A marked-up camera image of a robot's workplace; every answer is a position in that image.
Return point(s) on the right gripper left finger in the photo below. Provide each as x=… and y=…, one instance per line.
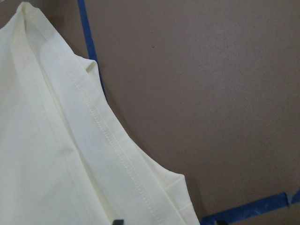
x=118, y=222

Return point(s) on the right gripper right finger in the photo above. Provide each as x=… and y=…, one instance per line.
x=220, y=222

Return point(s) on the cream long-sleeve cat shirt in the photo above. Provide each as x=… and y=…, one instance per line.
x=65, y=159

